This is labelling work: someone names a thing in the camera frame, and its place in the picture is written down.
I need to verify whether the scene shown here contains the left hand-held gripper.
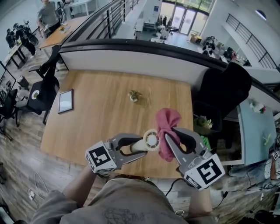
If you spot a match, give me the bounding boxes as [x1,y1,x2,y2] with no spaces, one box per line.
[85,133,147,175]

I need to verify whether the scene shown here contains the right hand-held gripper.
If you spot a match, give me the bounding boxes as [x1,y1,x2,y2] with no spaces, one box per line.
[164,127,226,191]

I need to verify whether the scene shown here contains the pink cloth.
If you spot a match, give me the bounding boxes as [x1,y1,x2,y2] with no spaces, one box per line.
[155,108,182,163]

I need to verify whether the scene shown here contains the person's right forearm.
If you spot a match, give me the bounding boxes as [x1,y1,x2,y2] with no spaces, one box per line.
[187,185,214,219]

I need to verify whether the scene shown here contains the person's left forearm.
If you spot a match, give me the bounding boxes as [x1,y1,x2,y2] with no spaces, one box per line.
[62,168,110,208]

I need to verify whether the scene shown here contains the green bag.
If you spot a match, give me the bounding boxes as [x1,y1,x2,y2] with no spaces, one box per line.
[199,135,212,153]

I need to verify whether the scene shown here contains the bunch of pale flowers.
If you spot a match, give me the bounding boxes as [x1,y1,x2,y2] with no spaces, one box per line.
[194,115,214,130]

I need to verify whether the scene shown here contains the black bin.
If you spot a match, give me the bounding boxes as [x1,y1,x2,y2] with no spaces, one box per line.
[192,100,223,134]

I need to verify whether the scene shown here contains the person's beige shirt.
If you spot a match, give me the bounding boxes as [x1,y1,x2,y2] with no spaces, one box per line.
[30,175,219,224]

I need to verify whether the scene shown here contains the small potted plant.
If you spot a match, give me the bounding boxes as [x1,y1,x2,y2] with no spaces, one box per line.
[128,89,143,103]

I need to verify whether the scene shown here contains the black jacket on chair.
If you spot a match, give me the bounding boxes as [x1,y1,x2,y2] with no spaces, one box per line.
[196,62,252,123]

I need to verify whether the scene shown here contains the light blue table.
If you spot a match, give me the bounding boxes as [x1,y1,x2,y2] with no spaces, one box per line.
[237,98,278,166]

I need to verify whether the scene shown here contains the white pot with flowers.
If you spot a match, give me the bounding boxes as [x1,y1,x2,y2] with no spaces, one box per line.
[250,99,267,114]

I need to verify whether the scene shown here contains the white desk partition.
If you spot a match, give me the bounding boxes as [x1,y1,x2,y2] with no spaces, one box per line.
[58,38,232,88]

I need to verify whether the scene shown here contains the black office chair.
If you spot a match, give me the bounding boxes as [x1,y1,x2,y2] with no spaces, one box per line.
[28,45,61,126]

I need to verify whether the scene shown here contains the small grey floor bin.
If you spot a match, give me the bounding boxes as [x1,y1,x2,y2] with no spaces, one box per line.
[17,75,30,90]

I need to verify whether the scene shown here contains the black metal railing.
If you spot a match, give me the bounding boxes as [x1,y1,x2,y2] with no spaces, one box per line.
[65,0,140,44]
[225,13,278,70]

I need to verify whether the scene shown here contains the glass entrance doors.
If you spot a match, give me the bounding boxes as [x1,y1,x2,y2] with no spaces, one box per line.
[172,5,197,35]

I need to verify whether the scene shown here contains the black swivel chair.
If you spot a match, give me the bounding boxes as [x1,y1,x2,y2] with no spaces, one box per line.
[0,88,20,140]

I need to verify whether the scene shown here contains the long wooden table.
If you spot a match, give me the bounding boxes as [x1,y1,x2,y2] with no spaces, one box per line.
[38,18,87,50]

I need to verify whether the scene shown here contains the black monitor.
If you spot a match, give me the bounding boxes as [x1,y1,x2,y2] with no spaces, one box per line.
[0,61,17,103]

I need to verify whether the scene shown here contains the black cable with plug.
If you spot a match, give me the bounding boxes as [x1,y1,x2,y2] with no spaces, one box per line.
[211,179,272,212]

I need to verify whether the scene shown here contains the dark picture frame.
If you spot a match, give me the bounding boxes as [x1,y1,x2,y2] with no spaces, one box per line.
[57,88,74,114]

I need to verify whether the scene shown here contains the white charger cable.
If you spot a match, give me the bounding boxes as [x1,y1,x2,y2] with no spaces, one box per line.
[28,172,50,203]

